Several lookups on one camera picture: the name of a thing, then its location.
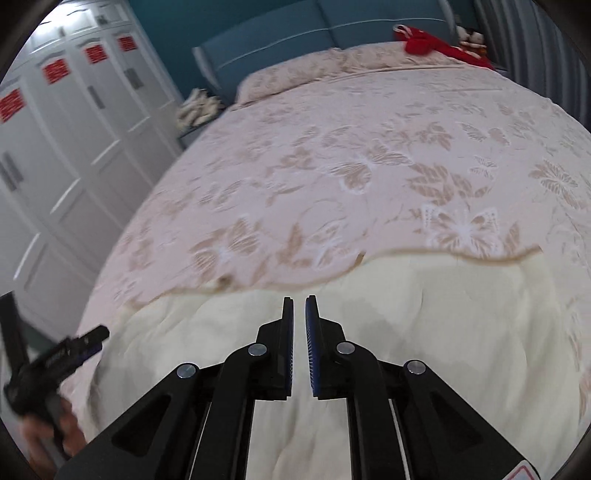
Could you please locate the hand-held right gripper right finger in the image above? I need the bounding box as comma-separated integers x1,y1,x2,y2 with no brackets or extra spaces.
305,295,543,480

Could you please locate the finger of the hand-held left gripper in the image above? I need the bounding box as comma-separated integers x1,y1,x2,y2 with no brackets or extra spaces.
68,325,110,359
0,295,25,376

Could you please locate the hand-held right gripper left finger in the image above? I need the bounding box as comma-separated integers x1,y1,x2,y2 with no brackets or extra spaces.
55,296,296,480

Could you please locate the cream quilted zip jacket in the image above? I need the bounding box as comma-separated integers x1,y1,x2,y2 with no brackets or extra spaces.
81,247,587,480

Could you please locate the pile of beige clothes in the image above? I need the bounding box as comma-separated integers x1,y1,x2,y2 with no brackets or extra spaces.
178,89,222,130

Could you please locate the person's left hand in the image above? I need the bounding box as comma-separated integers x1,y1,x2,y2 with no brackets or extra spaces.
21,398,88,467

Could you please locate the white panelled wardrobe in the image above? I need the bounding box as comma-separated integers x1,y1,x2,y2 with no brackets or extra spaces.
0,0,185,333

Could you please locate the bed with pink butterfly cover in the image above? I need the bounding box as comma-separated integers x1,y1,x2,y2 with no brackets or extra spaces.
78,41,591,416

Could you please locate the grey nightstand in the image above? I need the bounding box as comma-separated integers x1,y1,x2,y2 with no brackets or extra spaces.
178,115,218,151

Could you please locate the pink butterfly pillow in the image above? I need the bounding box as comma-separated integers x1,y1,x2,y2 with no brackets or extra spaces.
342,41,462,71
236,46,352,104

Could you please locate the blue upholstered headboard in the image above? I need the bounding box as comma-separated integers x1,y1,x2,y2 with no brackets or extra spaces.
191,0,455,109

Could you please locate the red garment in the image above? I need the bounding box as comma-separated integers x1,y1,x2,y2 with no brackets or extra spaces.
392,24,497,70

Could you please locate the grey curtain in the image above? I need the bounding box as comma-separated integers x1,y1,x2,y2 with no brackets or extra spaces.
473,0,591,134

